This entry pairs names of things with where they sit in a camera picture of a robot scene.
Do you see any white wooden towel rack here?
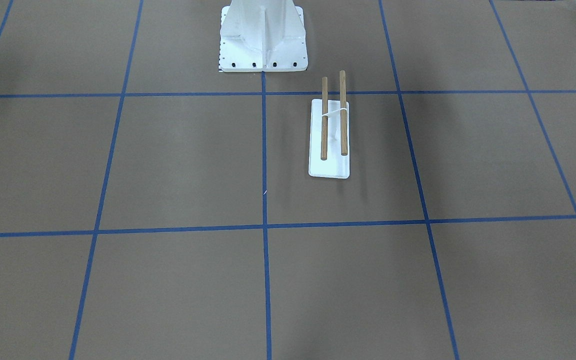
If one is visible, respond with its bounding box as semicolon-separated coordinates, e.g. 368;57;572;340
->
308;70;351;180

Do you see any white pedestal column base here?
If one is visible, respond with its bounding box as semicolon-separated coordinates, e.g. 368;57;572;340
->
218;0;309;73

